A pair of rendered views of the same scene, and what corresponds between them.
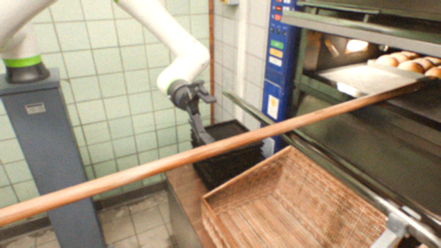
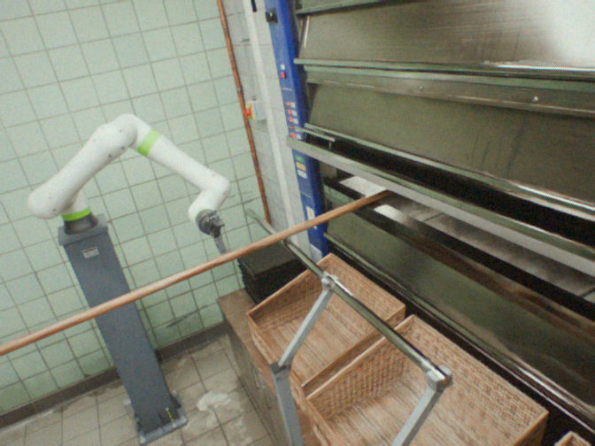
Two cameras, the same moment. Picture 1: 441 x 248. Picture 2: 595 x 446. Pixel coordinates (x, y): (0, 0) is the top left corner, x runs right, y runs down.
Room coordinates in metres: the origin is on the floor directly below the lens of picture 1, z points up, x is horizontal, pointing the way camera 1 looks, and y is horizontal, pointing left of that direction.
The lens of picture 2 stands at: (-0.82, -0.39, 1.92)
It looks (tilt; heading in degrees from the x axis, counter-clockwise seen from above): 24 degrees down; 5
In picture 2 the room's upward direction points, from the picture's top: 11 degrees counter-clockwise
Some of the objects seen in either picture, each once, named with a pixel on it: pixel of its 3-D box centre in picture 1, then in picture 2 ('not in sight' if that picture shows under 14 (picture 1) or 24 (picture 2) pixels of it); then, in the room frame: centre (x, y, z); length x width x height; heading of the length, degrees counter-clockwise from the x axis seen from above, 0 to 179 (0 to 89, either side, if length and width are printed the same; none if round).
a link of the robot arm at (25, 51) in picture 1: (12, 36); (67, 196); (1.05, 0.74, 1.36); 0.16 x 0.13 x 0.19; 178
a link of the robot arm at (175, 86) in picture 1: (183, 94); (209, 221); (0.90, 0.12, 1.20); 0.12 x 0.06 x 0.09; 116
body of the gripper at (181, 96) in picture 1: (190, 102); (212, 227); (0.83, 0.09, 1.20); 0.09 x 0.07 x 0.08; 26
